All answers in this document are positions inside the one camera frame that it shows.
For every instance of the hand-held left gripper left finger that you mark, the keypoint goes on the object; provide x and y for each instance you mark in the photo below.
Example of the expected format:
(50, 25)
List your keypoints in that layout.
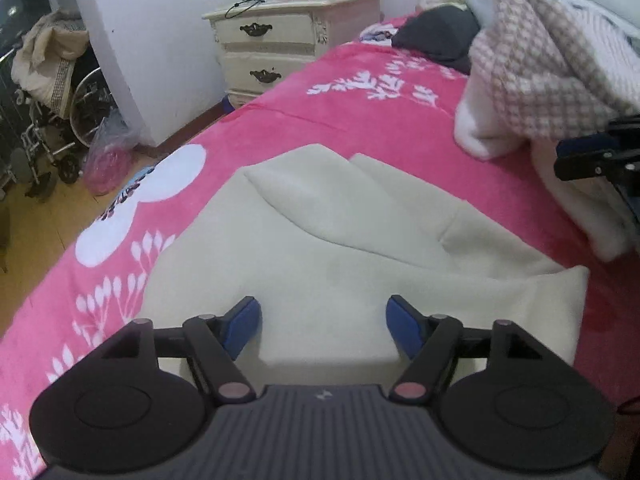
(242, 327)

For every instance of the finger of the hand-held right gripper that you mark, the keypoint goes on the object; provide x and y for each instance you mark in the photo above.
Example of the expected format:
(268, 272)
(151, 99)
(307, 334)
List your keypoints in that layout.
(580, 146)
(575, 167)

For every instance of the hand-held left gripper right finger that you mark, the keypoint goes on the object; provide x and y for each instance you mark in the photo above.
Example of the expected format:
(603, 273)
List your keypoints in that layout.
(405, 330)

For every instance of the cream zip jacket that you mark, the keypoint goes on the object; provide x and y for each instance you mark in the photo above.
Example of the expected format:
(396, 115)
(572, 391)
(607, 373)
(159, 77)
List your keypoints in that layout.
(325, 240)

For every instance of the checked cream garment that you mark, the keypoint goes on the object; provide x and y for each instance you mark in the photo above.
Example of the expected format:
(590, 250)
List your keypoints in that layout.
(530, 70)

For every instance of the dark grey cloth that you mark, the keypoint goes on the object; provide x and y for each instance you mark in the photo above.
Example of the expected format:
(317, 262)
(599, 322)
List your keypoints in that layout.
(440, 35)

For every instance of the pink plastic bag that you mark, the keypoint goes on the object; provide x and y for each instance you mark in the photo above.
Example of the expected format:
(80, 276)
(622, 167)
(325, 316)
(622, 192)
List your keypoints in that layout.
(105, 170)

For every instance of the small blue container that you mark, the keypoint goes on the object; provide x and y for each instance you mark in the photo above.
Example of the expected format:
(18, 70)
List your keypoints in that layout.
(228, 105)

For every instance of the pink floral blanket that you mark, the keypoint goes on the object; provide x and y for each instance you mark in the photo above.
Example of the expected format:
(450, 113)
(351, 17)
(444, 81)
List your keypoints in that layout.
(300, 100)

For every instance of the wheelchair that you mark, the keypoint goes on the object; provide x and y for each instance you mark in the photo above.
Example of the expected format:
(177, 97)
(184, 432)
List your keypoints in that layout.
(67, 167)

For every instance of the cream nightstand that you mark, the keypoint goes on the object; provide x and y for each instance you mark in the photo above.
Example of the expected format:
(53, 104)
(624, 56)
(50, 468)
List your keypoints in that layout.
(270, 55)

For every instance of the pile of cream coats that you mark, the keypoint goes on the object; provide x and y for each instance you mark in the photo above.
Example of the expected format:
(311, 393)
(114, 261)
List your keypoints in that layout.
(45, 55)

